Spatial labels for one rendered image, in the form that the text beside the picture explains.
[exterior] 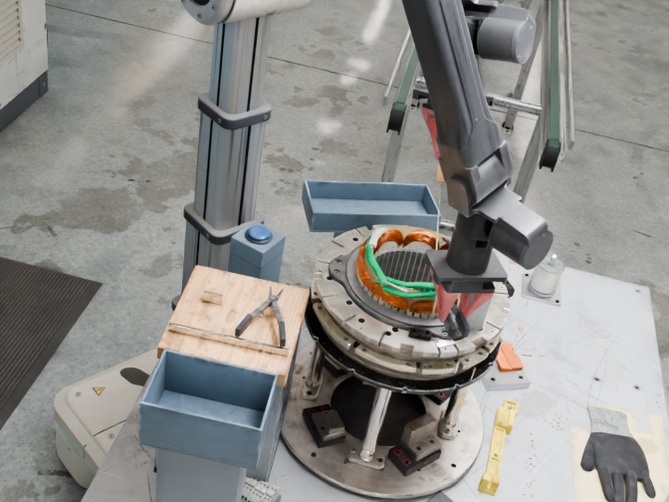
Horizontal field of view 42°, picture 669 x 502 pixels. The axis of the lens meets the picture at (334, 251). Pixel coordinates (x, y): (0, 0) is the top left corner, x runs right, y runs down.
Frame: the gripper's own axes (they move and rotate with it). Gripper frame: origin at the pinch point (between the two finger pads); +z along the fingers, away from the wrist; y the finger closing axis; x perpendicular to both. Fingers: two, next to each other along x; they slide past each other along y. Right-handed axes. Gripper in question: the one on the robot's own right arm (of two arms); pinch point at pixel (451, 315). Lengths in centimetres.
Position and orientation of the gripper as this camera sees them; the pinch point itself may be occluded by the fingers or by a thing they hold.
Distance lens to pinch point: 124.4
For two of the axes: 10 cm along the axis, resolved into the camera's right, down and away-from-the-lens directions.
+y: 9.7, 0.0, 2.4
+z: -1.4, 8.2, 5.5
